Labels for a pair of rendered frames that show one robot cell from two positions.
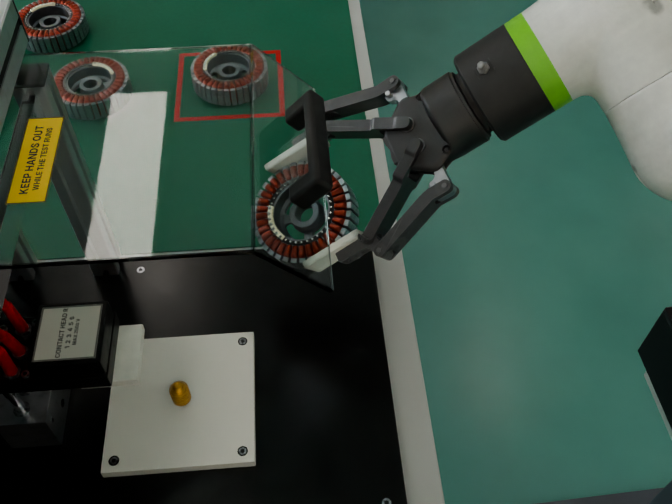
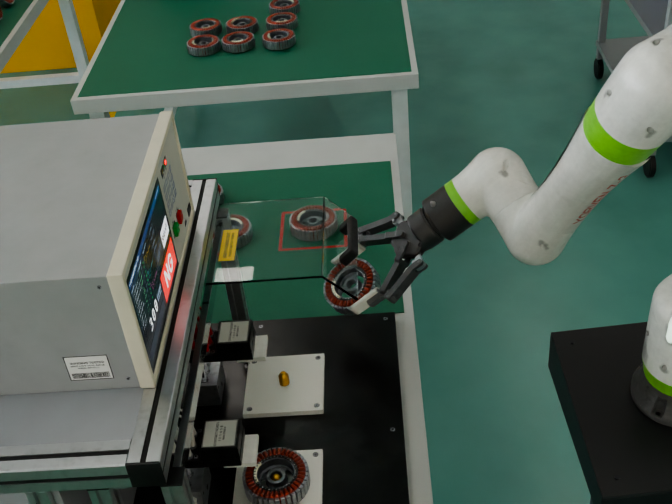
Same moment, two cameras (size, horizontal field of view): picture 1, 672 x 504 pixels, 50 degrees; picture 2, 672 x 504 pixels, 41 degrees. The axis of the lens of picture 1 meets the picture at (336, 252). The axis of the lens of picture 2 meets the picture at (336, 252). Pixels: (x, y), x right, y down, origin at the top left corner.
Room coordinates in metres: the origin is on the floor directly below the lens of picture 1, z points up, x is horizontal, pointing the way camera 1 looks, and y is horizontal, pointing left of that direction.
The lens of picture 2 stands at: (-0.85, -0.14, 2.00)
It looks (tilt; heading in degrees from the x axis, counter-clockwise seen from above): 37 degrees down; 8
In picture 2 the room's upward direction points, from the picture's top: 6 degrees counter-clockwise
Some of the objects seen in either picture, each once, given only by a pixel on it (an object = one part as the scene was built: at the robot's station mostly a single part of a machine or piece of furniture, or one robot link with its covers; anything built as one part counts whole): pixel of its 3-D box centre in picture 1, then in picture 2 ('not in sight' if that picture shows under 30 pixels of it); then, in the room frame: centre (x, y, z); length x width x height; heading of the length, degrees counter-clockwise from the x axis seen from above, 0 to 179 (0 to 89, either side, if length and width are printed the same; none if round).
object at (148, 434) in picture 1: (182, 400); (285, 384); (0.34, 0.16, 0.78); 0.15 x 0.15 x 0.01; 4
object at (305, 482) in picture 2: not in sight; (276, 478); (0.10, 0.14, 0.80); 0.11 x 0.11 x 0.04
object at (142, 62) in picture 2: not in sight; (274, 66); (2.58, 0.54, 0.38); 1.85 x 1.10 x 0.75; 4
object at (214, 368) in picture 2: (35, 400); (208, 381); (0.33, 0.30, 0.80); 0.07 x 0.05 x 0.06; 4
